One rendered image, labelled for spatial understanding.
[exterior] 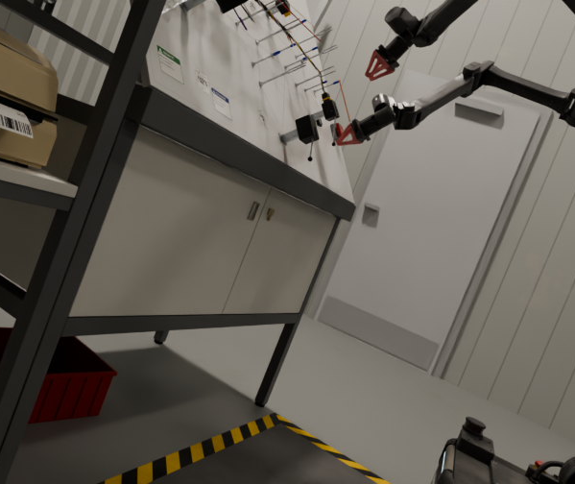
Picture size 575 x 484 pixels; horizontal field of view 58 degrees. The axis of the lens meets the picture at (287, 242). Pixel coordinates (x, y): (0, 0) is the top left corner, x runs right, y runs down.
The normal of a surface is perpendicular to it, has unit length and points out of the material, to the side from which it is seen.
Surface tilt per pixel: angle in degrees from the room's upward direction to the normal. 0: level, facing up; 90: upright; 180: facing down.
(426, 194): 90
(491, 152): 90
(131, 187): 90
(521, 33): 90
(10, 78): 72
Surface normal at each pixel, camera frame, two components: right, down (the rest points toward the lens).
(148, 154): 0.82, 0.36
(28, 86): 0.92, 0.05
